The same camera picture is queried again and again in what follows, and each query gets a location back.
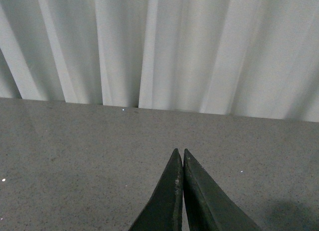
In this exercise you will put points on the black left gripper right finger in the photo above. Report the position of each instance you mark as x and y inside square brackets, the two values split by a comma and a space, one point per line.
[207, 206]

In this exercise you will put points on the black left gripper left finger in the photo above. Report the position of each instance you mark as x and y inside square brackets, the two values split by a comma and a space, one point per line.
[163, 211]

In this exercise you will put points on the white curtain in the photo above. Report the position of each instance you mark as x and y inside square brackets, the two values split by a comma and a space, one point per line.
[255, 58]

